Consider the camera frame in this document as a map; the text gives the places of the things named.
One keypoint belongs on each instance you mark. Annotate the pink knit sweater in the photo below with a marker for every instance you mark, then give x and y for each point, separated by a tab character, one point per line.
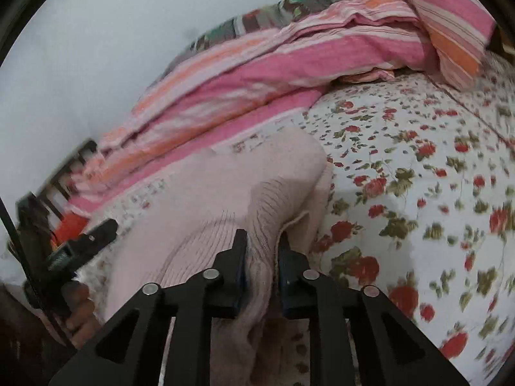
279	187

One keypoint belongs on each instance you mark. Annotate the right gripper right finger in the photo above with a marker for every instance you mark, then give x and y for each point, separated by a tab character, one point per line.
356	336

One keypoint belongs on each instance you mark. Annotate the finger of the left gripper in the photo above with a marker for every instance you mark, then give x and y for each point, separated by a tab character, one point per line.
101	236

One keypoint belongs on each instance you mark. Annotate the dark wooden headboard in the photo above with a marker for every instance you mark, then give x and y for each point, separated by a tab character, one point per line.
41	212

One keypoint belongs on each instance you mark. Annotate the person's left hand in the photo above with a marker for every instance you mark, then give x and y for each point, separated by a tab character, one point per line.
81	324

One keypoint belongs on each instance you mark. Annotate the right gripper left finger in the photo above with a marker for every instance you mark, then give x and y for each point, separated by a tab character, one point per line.
163	336

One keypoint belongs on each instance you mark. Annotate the red pillow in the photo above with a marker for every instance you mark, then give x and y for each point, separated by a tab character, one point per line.
69	228

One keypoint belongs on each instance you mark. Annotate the floral bed sheet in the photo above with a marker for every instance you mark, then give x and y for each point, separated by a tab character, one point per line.
421	205

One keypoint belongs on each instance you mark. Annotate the pink striped quilt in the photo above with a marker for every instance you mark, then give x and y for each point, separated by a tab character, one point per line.
235	85

